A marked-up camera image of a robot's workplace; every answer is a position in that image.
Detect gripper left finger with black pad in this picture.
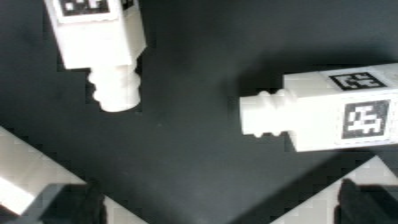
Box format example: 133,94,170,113
0,126,149,224

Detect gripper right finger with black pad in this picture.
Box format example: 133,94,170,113
268,154,398,224

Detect white leg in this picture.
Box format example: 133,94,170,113
44,0,145,112
239,63,398,152

